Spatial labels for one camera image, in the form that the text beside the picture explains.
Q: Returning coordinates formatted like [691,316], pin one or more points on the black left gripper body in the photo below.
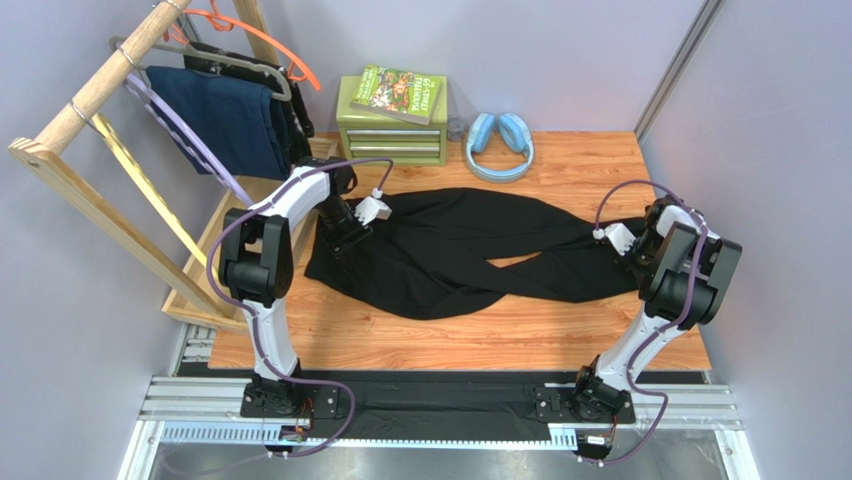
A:
[341,224]

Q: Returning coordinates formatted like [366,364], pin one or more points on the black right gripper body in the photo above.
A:
[629,257]

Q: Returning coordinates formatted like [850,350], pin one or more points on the black trousers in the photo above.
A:
[455,251]

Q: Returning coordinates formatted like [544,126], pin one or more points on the purple hanger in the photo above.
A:
[184,136]

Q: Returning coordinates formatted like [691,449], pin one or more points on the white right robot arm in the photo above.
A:
[683,271]

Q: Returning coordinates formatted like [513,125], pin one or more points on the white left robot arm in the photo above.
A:
[257,262]

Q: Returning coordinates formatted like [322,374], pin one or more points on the navy blue trousers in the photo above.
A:
[238,120]

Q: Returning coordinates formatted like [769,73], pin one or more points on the grey hanger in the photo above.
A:
[219,60]

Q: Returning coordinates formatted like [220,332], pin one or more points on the yellow hanger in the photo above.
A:
[131,167]

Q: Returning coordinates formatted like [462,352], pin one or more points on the orange hanger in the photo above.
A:
[249,20]

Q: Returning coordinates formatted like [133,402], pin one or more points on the green drawer cabinet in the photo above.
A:
[364,134]

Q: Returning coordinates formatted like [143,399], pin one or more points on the black patterned garment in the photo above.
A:
[291,123]

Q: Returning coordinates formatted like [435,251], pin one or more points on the green illustrated book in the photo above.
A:
[401,94]

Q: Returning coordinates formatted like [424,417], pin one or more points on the small glass jar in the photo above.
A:
[456,127]

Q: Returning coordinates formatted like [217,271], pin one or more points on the black base mat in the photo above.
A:
[414,405]

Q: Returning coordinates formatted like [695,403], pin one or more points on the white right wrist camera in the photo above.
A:
[620,238]

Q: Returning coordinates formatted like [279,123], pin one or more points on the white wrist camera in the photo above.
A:
[620,238]
[371,209]

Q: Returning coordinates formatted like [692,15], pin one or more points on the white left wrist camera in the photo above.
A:
[371,209]

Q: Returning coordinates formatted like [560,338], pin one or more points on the aluminium rail frame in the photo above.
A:
[197,410]

